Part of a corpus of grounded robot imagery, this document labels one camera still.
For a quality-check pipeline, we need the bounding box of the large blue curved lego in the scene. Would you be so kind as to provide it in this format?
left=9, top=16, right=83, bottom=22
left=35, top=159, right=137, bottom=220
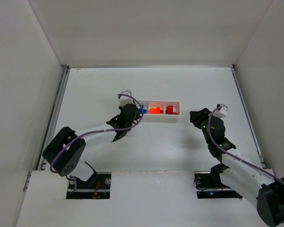
left=138, top=105, right=147, bottom=114

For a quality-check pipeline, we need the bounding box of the orange spiral lego piece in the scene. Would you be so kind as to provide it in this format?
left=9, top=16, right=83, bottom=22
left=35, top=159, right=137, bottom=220
left=149, top=108, right=157, bottom=114

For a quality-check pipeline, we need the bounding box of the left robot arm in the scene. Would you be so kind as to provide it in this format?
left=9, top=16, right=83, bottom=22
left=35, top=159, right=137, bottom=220
left=42, top=104, right=141, bottom=184

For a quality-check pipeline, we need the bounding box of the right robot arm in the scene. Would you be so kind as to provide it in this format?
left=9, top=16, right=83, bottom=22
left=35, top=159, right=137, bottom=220
left=189, top=104, right=284, bottom=227

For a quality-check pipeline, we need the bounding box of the white three-compartment tray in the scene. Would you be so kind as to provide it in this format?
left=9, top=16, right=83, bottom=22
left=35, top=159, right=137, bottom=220
left=136, top=100, right=180, bottom=122

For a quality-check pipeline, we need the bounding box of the orange spiral piece in tray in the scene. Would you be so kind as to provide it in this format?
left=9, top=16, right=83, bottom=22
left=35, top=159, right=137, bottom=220
left=155, top=107, right=163, bottom=114

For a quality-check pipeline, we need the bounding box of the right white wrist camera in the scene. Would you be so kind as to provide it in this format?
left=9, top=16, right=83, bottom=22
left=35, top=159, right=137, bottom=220
left=213, top=104, right=228, bottom=118

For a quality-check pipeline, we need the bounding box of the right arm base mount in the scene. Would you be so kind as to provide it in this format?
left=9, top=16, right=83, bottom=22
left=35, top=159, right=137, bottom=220
left=193, top=164, right=242, bottom=199

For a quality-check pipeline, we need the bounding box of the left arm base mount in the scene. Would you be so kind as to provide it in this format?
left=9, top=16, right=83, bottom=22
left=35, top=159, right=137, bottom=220
left=66, top=162, right=112, bottom=200

